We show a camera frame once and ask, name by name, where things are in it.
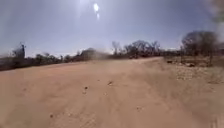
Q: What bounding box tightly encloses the row of distant trees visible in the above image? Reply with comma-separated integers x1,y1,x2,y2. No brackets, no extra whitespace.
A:
0,39,183,72

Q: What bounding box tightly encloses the sandy dirt road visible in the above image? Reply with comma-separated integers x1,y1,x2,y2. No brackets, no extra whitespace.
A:
0,56,224,128

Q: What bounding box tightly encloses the clump of bare trees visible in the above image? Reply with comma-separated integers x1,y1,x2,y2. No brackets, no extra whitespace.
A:
180,30,221,66

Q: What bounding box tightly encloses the tree with dark crown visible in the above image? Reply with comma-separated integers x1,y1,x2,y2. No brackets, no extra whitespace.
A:
11,41,27,69

